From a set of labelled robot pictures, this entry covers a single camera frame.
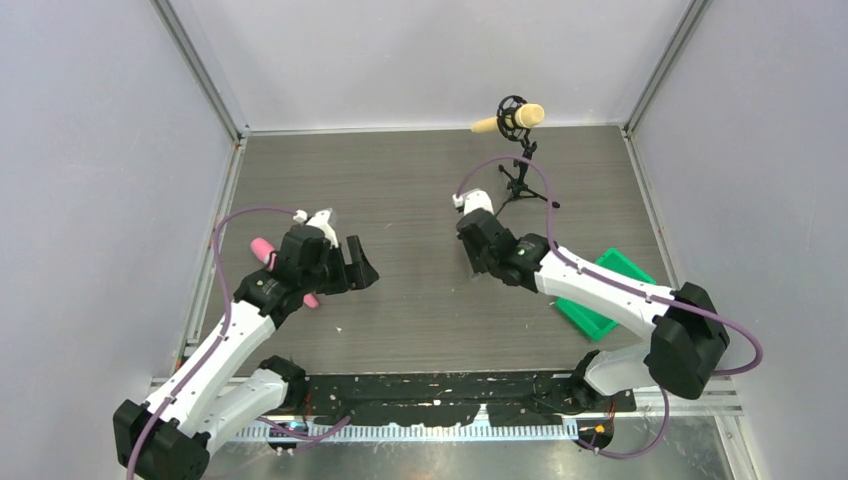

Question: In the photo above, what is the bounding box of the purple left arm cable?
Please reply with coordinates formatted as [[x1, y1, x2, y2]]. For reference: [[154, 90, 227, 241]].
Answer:
[[125, 205, 352, 480]]

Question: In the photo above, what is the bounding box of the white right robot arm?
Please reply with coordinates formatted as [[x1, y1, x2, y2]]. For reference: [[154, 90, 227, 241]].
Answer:
[[456, 209, 729, 411]]

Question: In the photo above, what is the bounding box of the black tripod microphone stand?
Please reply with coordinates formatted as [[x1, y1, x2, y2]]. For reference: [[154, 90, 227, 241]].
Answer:
[[495, 95, 548, 216]]

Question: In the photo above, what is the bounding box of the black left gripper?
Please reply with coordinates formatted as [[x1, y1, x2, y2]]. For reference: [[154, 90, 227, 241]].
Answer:
[[300, 235, 377, 295]]

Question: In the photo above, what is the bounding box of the green plastic bin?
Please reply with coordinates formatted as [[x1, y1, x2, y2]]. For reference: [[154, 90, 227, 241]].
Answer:
[[554, 247, 656, 342]]

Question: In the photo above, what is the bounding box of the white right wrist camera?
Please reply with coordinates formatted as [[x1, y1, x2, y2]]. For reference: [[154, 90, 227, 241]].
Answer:
[[452, 188, 494, 215]]

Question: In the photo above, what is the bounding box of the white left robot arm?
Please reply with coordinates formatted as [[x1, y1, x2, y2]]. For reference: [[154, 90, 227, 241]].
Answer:
[[113, 225, 379, 479]]

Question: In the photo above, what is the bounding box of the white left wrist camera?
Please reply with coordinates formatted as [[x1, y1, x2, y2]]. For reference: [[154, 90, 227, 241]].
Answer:
[[292, 208, 339, 248]]

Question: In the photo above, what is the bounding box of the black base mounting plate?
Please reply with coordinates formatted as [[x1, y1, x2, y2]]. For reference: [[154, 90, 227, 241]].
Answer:
[[270, 370, 636, 427]]

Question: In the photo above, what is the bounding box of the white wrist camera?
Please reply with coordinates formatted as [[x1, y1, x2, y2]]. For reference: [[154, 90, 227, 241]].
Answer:
[[292, 208, 339, 248], [452, 188, 494, 215]]

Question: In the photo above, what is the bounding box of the aluminium frame rail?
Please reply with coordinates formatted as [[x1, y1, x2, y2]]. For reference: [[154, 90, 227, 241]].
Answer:
[[267, 379, 743, 443]]

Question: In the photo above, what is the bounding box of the pink cylindrical toy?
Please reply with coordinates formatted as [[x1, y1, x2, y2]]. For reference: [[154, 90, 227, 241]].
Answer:
[[250, 237, 320, 309]]

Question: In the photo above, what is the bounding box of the yellow foam microphone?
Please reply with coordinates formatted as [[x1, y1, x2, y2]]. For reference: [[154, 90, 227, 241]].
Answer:
[[471, 103, 545, 133]]

